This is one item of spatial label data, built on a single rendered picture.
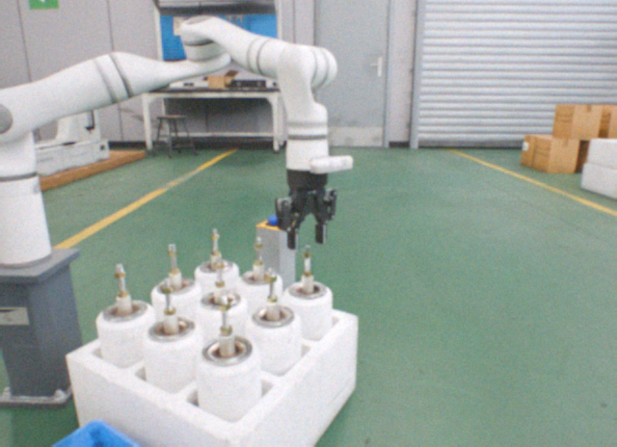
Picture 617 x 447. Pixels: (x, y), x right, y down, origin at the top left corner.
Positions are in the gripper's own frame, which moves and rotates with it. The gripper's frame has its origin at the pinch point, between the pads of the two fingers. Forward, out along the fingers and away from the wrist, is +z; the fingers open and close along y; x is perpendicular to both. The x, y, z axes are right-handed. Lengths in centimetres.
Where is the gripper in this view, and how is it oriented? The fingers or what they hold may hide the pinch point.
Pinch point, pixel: (307, 240)
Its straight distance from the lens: 78.2
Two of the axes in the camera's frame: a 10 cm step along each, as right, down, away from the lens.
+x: 7.0, 1.9, -6.9
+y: -7.2, 1.8, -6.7
